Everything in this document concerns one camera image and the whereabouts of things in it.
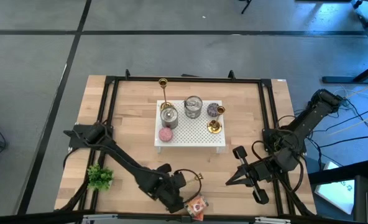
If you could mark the black bar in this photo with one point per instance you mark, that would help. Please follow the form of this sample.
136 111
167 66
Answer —
339 172

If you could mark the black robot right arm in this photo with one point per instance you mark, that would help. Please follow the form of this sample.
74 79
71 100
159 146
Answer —
314 113

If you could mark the pink round candle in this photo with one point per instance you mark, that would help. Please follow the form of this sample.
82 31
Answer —
165 134

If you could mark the black stand foot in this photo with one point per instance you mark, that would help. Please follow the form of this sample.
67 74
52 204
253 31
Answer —
246 6

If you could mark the white panel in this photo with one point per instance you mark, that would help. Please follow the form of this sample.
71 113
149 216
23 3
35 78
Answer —
336 193

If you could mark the tall gold candlestick holder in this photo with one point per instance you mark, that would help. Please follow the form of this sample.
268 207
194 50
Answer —
163 82

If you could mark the clear glass jar candle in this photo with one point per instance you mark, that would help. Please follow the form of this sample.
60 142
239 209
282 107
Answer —
193 109

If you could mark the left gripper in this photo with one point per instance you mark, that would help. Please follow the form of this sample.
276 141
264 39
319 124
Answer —
171 186

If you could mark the green artificial plant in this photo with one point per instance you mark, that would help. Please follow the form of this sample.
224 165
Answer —
99 178

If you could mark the black aluminium table frame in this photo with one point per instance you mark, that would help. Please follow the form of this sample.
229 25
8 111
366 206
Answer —
202 79

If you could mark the black desk frame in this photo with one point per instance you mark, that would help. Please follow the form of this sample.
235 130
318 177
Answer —
342 79

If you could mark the black crossbeam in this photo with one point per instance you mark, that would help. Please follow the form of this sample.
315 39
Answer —
31 218

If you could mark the floral patterned round tin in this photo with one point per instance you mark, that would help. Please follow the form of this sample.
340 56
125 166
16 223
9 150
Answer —
212 109

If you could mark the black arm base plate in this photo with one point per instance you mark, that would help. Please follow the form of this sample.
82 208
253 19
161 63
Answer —
267 143
73 142

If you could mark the white perforated shelf riser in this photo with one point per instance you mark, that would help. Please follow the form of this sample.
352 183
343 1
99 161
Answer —
193 133

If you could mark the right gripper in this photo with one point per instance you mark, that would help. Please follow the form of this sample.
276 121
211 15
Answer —
261 172

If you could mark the silver lidded candle jar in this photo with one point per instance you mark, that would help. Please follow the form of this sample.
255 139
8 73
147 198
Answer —
169 119

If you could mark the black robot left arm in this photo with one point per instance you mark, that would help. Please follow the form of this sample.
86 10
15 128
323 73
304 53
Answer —
125 161

